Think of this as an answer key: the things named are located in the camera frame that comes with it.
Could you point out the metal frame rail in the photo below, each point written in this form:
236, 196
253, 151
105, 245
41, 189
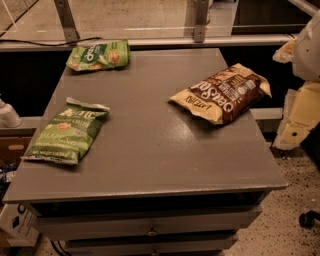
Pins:
15, 45

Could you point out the upper grey drawer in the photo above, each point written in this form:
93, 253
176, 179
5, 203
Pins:
147, 223

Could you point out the left metal bracket post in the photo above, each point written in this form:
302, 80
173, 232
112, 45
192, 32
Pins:
67, 22

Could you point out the brown and cream chip bag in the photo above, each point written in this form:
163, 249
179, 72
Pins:
222, 97

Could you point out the metal bracket post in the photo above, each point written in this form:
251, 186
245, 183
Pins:
201, 14
67, 22

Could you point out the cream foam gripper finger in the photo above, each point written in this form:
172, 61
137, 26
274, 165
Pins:
285, 53
301, 114

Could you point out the grey drawer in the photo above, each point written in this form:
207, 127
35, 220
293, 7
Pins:
147, 223
188, 244

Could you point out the right metal bracket post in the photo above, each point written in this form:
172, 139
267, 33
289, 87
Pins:
201, 14

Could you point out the green snack bag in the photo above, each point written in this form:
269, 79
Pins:
100, 57

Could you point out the black chair caster wheel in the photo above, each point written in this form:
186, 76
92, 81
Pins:
307, 220

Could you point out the lower grey drawer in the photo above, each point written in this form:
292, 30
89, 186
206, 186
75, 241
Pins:
188, 244

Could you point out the cardboard box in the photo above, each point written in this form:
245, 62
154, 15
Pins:
12, 149

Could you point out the green jalapeno chip bag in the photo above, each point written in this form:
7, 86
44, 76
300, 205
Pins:
69, 134

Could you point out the grey drawer cabinet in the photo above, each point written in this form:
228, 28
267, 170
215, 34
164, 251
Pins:
150, 155

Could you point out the white printed box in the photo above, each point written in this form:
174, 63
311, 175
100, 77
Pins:
16, 227

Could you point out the white plastic bottle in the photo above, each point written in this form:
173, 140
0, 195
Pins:
8, 115

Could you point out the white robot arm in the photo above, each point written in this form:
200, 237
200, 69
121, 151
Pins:
306, 60

